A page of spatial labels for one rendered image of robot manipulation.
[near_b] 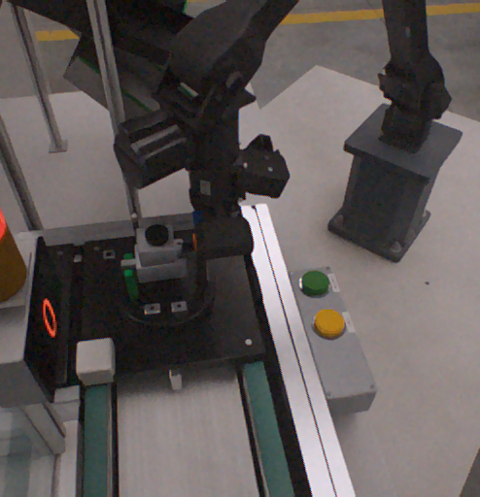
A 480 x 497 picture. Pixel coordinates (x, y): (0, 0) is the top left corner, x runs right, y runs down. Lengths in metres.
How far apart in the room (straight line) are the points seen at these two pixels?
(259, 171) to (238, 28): 0.16
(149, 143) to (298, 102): 0.86
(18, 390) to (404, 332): 0.61
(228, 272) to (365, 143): 0.30
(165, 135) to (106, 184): 0.60
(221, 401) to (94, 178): 0.59
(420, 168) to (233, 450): 0.49
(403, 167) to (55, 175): 0.70
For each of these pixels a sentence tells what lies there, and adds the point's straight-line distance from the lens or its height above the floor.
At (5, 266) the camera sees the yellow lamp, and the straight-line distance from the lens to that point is 0.39.
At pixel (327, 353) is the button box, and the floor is 0.96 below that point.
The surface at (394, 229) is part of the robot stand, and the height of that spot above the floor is 0.92.
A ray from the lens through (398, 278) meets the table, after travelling 0.95.
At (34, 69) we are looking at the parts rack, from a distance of 1.13.
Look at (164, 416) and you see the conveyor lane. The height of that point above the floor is 0.92.
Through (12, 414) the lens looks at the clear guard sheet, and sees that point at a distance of 0.54.
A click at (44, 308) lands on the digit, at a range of 0.45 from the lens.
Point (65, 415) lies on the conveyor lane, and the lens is 0.69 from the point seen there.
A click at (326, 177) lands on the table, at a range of 1.11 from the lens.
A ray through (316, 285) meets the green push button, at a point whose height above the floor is 0.97.
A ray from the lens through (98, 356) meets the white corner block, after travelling 0.68.
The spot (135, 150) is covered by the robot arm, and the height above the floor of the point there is 1.27.
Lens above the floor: 1.56
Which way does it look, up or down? 48 degrees down
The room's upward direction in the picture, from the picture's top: straight up
